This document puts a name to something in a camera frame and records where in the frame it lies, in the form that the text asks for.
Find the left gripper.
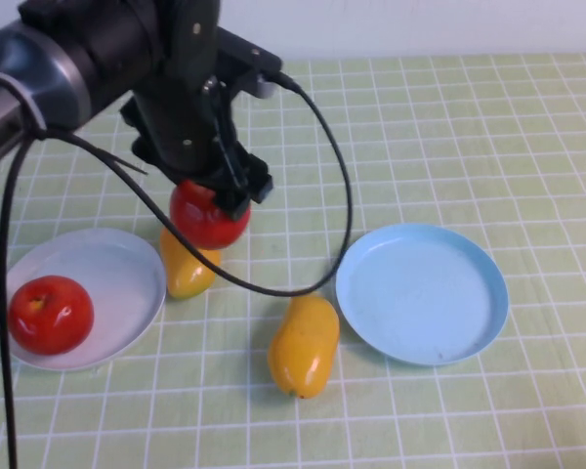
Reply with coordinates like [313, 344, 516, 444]
[119, 0, 275, 222]

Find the red apple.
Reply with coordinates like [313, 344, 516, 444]
[7, 275, 96, 357]
[169, 179, 253, 251]

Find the black left camera cable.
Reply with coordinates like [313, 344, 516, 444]
[43, 70, 354, 298]

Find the orange-blushed yellow mango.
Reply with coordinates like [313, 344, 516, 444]
[158, 227, 223, 300]

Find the white round plate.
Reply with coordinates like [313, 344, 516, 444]
[0, 228, 168, 372]

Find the plain yellow mango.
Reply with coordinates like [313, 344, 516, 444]
[266, 292, 341, 400]

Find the green checked tablecloth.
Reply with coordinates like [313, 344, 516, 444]
[0, 53, 586, 469]

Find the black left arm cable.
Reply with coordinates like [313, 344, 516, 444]
[0, 70, 48, 469]

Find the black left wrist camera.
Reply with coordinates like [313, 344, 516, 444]
[216, 26, 284, 99]

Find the light blue round plate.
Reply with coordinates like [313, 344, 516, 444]
[334, 223, 510, 366]

